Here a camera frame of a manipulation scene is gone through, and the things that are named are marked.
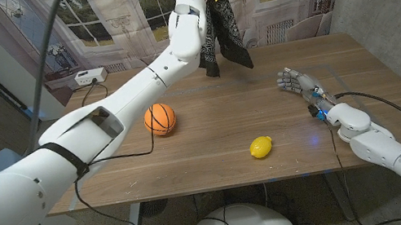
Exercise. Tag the black paisley bandana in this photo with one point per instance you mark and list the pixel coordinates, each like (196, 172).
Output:
(227, 29)

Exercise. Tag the orange toy basketball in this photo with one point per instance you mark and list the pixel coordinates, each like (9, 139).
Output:
(160, 119)

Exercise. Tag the grey table leg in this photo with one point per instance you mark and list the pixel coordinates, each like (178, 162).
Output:
(340, 195)

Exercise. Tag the yellow toy lemon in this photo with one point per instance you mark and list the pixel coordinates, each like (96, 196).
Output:
(260, 147)

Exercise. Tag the printed window backdrop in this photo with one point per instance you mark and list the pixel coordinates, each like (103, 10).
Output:
(118, 19)

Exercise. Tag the black round fan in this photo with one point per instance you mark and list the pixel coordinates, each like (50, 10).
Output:
(154, 207)

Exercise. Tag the white power strip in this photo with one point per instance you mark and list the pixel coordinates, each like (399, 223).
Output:
(90, 76)

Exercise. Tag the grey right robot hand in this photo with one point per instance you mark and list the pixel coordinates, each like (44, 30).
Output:
(305, 83)

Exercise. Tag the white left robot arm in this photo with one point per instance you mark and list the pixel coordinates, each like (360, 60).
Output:
(120, 102)

